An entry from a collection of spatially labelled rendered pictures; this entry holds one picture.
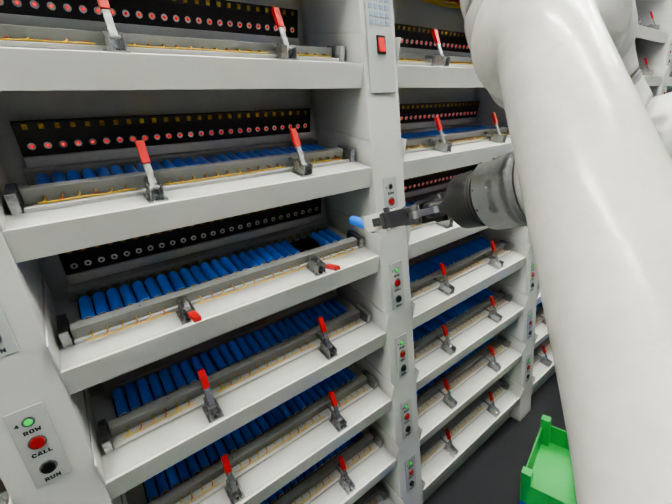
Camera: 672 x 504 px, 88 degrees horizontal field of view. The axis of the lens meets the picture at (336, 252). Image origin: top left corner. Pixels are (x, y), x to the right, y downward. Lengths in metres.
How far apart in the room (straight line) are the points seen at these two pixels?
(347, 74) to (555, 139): 0.61
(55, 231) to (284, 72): 0.42
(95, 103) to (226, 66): 0.26
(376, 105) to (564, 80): 0.61
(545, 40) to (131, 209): 0.51
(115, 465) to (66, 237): 0.38
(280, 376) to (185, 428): 0.20
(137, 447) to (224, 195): 0.45
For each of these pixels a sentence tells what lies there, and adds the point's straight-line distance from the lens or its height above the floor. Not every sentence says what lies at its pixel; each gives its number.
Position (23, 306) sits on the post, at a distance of 0.60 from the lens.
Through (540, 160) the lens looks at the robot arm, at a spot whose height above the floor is 1.17.
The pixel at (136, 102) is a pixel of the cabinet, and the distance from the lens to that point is 0.79.
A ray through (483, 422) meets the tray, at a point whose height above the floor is 0.13.
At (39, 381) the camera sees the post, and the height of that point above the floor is 0.93.
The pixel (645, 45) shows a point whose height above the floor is 1.51.
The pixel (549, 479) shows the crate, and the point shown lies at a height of 0.40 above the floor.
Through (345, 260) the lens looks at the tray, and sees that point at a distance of 0.78.
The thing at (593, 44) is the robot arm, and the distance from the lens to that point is 0.23.
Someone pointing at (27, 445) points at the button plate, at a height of 0.85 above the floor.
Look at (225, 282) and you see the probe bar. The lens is 0.68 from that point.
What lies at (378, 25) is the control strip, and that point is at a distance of 0.83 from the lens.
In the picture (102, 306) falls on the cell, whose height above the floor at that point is 0.98.
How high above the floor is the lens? 1.18
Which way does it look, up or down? 17 degrees down
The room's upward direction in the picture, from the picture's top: 7 degrees counter-clockwise
